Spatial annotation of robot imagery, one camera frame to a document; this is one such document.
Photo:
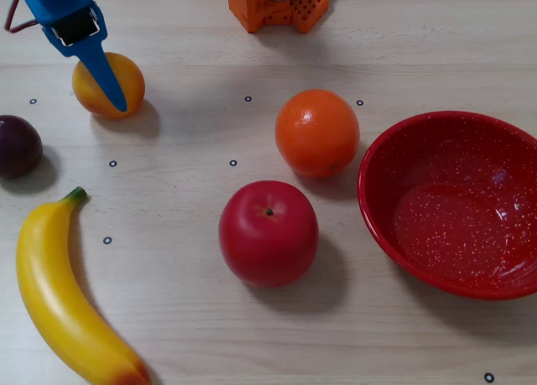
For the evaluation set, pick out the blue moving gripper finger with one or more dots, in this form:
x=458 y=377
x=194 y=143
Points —
x=105 y=79

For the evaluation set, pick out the blue gripper body with servo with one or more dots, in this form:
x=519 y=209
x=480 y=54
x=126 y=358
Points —
x=77 y=28

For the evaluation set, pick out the yellow orange peach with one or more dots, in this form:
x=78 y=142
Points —
x=132 y=83

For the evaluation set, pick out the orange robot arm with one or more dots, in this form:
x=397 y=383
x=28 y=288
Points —
x=247 y=7

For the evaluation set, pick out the orange robot base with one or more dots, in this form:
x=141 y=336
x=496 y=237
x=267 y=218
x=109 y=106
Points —
x=310 y=7

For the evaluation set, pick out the red speckled bowl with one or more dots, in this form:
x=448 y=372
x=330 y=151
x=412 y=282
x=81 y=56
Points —
x=444 y=234

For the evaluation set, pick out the dark purple plum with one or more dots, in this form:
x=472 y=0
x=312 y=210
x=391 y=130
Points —
x=19 y=148

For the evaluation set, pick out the yellow banana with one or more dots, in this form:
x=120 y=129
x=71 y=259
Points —
x=54 y=284

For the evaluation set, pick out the orange fruit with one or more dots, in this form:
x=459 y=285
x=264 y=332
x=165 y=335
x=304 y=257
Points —
x=316 y=133

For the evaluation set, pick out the red apple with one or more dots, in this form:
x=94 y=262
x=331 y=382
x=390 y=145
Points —
x=268 y=242

